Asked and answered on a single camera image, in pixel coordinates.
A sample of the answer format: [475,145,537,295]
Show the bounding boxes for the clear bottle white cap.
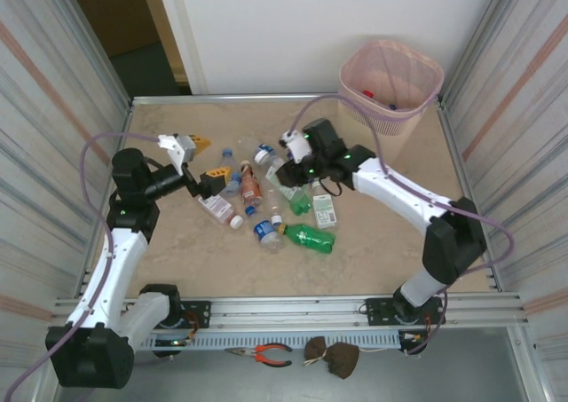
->
[260,160,286,225]

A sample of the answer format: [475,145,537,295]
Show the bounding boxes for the brown wooden door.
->
[64,0,178,59]

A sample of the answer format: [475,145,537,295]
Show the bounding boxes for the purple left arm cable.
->
[4,131,163,402]

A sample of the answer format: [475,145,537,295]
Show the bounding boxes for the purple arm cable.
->
[288,94,516,357]
[4,131,163,402]

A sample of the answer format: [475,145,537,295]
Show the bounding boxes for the blue label bottle white cap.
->
[237,135,277,166]

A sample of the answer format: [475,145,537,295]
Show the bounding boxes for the aluminium table frame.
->
[52,92,532,332]

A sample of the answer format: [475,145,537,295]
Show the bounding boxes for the green soda bottle yellow cap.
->
[277,223,337,256]
[278,182,314,217]

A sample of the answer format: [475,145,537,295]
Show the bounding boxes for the light blue label water bottle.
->
[219,147,243,198]

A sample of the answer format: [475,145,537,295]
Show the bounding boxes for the white slotted cable duct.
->
[146,333,403,351]

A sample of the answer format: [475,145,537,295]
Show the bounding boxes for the pink bottle white label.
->
[197,195,244,230]

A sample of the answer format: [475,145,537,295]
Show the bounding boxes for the brown cloth pouch with twine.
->
[304,335,360,380]

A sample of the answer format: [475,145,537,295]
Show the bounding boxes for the brown coffee drink bottle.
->
[239,160,264,207]

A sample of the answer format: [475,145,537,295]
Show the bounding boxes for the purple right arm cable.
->
[288,94,516,357]

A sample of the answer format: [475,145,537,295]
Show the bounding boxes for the orange handled pliers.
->
[224,343,294,368]

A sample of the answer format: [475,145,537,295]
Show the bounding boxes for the white door frame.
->
[153,0,209,96]

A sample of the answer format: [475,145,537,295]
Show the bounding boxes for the translucent purple bin liner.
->
[337,39,446,137]

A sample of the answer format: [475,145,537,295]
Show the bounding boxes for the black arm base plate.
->
[179,300,212,330]
[364,296,446,328]

